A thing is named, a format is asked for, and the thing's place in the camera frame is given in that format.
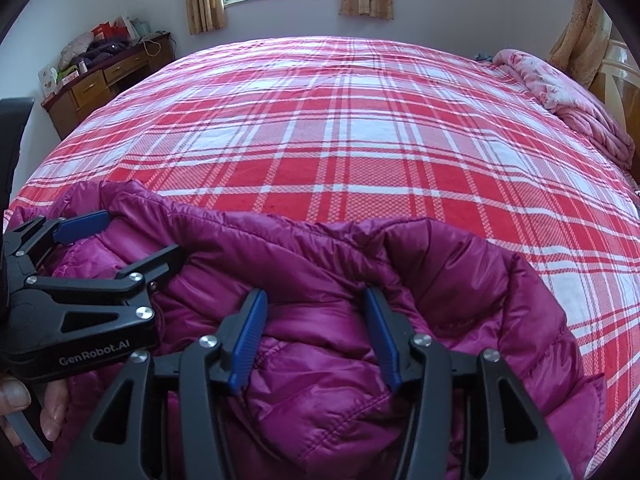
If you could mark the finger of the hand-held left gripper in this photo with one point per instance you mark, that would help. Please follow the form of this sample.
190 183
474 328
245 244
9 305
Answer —
82 227
150 265

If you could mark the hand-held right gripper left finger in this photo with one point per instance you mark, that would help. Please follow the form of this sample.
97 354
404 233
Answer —
247 345

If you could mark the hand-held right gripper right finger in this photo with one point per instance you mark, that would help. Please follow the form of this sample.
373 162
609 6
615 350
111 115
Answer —
385 345

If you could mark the magenta puffer jacket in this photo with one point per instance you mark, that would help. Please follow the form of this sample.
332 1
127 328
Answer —
310 360

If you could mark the pile of clothes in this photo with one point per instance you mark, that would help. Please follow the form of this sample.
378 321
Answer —
95 52

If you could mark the person's left hand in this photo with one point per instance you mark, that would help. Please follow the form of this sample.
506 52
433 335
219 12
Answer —
54 407

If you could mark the wooden desk with drawers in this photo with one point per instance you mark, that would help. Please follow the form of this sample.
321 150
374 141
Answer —
95 90

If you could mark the white box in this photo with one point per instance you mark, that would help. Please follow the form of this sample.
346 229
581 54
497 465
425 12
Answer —
49 80

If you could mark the red bag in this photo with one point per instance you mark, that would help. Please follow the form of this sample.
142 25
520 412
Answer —
106 31

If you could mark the red plaid bed sheet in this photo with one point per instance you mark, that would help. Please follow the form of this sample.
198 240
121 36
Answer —
350 135

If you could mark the pink floral blanket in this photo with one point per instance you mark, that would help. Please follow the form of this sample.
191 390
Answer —
560 90

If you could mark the wooden bed headboard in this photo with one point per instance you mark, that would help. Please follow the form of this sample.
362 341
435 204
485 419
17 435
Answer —
617 85

